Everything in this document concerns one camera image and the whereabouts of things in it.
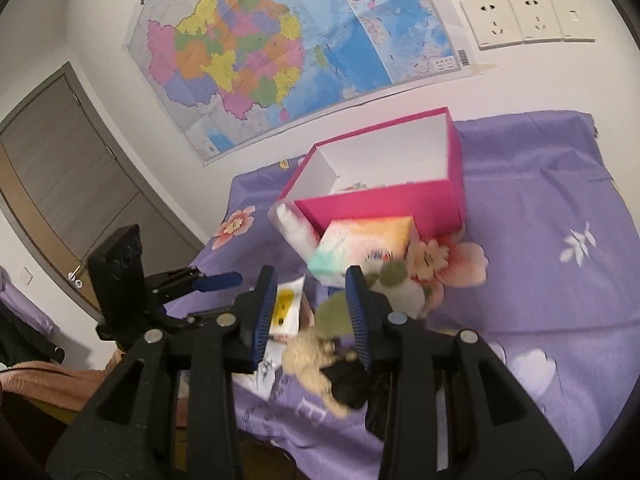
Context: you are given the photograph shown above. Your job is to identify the colourful wall map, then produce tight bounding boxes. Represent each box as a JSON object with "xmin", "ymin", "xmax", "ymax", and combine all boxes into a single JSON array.
[{"xmin": 122, "ymin": 0, "xmax": 496, "ymax": 167}]

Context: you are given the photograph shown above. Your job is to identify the dark clothes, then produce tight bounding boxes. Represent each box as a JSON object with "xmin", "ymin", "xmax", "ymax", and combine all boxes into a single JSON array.
[{"xmin": 0, "ymin": 305, "xmax": 66, "ymax": 368}]

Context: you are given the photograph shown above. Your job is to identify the white wall socket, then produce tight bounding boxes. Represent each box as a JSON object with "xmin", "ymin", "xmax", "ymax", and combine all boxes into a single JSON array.
[
  {"xmin": 459, "ymin": 0, "xmax": 523, "ymax": 51},
  {"xmin": 506, "ymin": 0, "xmax": 565, "ymax": 43}
]

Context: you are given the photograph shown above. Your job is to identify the purple floral bedsheet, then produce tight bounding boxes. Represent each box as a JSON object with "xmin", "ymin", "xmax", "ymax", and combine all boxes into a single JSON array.
[{"xmin": 175, "ymin": 109, "xmax": 632, "ymax": 480}]

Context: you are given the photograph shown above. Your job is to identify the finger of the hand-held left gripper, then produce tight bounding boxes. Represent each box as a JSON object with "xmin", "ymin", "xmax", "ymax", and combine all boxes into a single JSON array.
[{"xmin": 145, "ymin": 267, "xmax": 244, "ymax": 307}]

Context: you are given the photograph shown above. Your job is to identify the white wall switch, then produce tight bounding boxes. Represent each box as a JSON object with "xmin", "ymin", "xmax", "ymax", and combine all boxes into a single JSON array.
[{"xmin": 548, "ymin": 0, "xmax": 597, "ymax": 42}]

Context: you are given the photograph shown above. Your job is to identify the pink cardboard box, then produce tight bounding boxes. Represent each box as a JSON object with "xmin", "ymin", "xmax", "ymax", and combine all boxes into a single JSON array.
[{"xmin": 277, "ymin": 106, "xmax": 468, "ymax": 248}]

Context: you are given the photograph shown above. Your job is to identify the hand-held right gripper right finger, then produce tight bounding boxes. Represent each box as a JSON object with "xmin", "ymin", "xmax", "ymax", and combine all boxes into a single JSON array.
[{"xmin": 345, "ymin": 265, "xmax": 576, "ymax": 480}]

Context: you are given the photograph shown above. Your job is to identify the pastel tissue pack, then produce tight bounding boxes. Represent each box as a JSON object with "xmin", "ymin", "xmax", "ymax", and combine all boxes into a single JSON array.
[{"xmin": 307, "ymin": 216, "xmax": 421, "ymax": 288}]

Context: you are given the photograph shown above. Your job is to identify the black cloth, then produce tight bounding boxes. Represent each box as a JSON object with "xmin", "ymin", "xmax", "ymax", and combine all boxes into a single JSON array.
[{"xmin": 320, "ymin": 345, "xmax": 396, "ymax": 438}]

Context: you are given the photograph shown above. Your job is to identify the person's left forearm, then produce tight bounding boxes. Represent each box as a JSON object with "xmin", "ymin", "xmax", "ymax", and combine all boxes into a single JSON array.
[{"xmin": 0, "ymin": 345, "xmax": 131, "ymax": 413}]

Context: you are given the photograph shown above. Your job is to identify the yellow and white packet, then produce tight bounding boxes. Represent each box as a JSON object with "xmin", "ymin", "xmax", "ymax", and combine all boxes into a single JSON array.
[{"xmin": 267, "ymin": 276, "xmax": 307, "ymax": 343}]

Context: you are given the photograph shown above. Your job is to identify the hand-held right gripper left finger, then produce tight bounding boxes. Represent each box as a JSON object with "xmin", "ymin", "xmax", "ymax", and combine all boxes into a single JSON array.
[{"xmin": 46, "ymin": 265, "xmax": 279, "ymax": 480}]

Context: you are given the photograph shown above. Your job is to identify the grey brown door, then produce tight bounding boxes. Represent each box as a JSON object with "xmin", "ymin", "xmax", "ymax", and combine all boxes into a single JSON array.
[{"xmin": 0, "ymin": 61, "xmax": 206, "ymax": 322}]

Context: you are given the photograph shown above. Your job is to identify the white packet with blue print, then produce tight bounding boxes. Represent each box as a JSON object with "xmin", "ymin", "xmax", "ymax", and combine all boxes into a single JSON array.
[{"xmin": 235, "ymin": 337, "xmax": 286, "ymax": 402}]

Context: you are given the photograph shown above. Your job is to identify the green plush toy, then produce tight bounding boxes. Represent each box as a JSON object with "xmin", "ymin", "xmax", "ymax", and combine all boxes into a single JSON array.
[{"xmin": 314, "ymin": 259, "xmax": 427, "ymax": 342}]

